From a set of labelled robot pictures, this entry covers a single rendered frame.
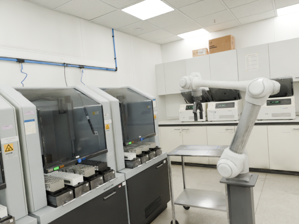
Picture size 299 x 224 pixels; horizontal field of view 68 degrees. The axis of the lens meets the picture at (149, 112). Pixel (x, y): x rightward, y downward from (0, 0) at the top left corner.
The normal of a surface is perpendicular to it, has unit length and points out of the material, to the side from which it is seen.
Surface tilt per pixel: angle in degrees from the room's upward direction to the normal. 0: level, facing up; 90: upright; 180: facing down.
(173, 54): 90
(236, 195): 90
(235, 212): 90
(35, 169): 90
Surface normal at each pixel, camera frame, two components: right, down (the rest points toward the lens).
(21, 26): 0.84, -0.04
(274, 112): -0.54, 0.09
